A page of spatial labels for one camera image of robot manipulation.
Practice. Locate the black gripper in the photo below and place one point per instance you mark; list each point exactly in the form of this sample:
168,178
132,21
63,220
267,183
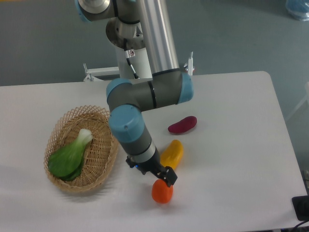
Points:
167,174

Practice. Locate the orange fruit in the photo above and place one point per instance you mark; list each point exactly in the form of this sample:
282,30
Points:
161,193

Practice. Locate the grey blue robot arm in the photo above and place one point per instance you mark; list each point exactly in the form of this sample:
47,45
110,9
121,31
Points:
128,98

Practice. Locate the yellow mango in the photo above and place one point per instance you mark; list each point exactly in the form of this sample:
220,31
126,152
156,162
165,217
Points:
172,155

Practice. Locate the purple sweet potato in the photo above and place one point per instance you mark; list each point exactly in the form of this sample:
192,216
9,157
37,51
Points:
183,125

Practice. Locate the woven wicker basket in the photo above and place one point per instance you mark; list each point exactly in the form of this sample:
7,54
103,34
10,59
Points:
100,154

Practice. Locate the green bok choy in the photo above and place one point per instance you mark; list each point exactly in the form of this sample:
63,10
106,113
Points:
67,162

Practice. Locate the black device at edge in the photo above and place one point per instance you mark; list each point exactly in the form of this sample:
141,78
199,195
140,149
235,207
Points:
301,207

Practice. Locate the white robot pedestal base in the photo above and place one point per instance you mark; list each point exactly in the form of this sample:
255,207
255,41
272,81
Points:
131,54

